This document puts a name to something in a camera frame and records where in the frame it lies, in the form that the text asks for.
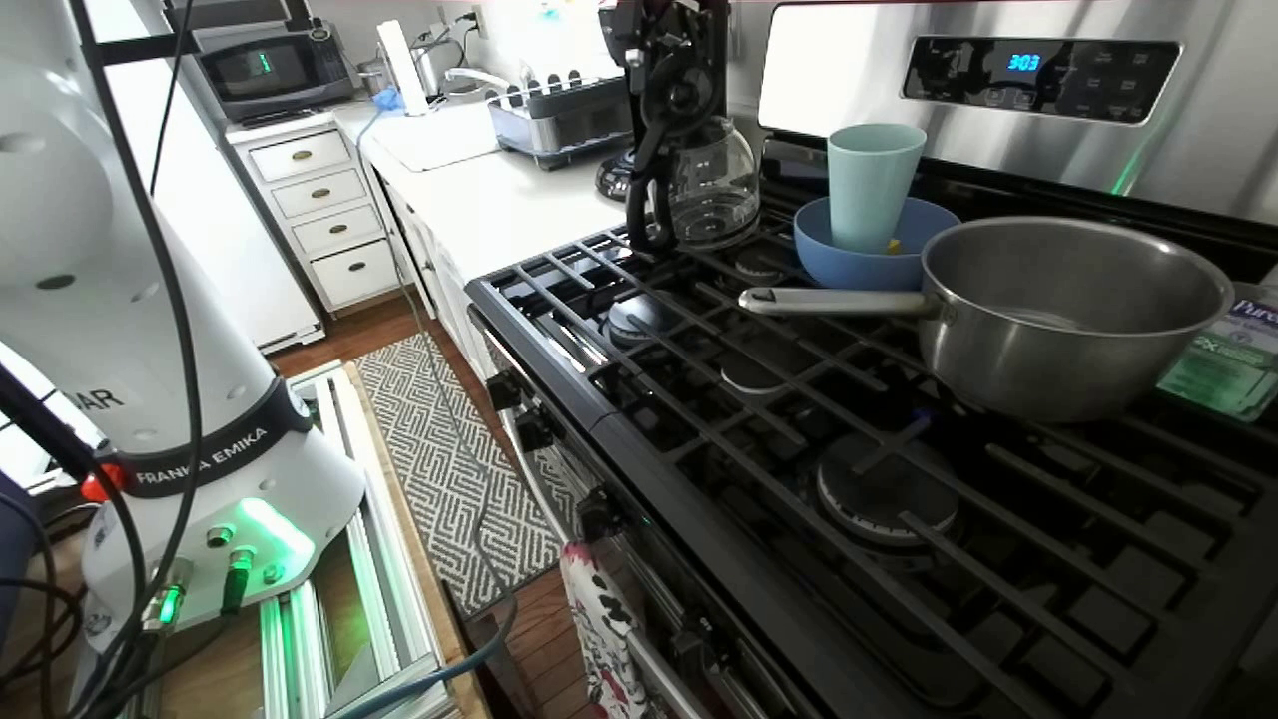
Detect glass coffee jar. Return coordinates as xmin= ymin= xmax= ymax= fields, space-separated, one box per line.
xmin=621 ymin=112 xmax=768 ymax=261

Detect white bottle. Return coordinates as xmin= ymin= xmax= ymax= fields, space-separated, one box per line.
xmin=375 ymin=16 xmax=433 ymax=122

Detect red white dish towel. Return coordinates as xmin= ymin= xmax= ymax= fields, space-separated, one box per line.
xmin=556 ymin=537 xmax=712 ymax=719

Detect teal plastic cup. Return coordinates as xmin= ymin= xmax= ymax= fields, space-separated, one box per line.
xmin=822 ymin=122 xmax=930 ymax=257

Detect black microwave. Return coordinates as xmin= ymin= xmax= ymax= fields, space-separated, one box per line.
xmin=195 ymin=23 xmax=358 ymax=132

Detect orange cable strap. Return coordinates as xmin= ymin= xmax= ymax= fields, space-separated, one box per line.
xmin=75 ymin=455 xmax=130 ymax=508

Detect teal cable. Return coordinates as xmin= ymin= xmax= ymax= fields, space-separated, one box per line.
xmin=322 ymin=590 xmax=524 ymax=719

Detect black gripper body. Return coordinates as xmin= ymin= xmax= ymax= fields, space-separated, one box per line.
xmin=602 ymin=0 xmax=734 ymax=62

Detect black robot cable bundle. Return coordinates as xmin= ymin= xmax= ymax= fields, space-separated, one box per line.
xmin=0 ymin=0 xmax=212 ymax=719

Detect steel saucepan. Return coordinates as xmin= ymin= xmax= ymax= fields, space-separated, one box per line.
xmin=734 ymin=211 xmax=1237 ymax=428

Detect blue bowl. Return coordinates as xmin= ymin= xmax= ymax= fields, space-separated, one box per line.
xmin=792 ymin=192 xmax=965 ymax=297

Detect green box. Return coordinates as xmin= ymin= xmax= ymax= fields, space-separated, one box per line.
xmin=1154 ymin=263 xmax=1278 ymax=428

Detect white drawer cabinet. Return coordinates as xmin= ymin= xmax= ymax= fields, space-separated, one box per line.
xmin=222 ymin=112 xmax=401 ymax=319

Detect silver toaster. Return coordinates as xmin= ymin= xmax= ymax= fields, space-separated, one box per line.
xmin=487 ymin=68 xmax=633 ymax=171

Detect black gas stove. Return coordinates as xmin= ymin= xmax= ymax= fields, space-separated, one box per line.
xmin=457 ymin=0 xmax=1278 ymax=719

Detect grey patterned rug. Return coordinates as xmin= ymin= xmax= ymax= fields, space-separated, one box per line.
xmin=347 ymin=331 xmax=569 ymax=624

